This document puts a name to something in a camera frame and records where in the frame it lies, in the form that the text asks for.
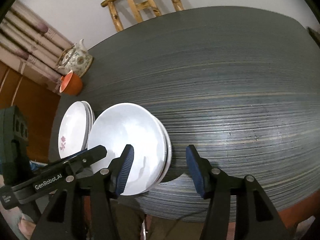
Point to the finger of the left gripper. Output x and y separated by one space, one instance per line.
84 159

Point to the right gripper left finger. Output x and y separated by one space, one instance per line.
120 168

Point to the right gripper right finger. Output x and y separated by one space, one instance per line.
200 171

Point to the small deep plate pink flowers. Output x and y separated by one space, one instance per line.
72 130

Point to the wide white bowl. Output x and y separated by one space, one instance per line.
129 131

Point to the large plate purple flowers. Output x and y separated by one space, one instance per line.
91 115

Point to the plate with pink roses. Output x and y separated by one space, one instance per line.
85 142

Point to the person's left hand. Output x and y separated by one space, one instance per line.
24 228

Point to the orange lidded tea cup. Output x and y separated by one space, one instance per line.
71 84

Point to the floral ceramic teapot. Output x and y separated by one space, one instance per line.
77 58

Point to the beige patterned curtain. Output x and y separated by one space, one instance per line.
32 47

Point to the wooden bamboo chair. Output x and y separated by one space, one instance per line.
136 8

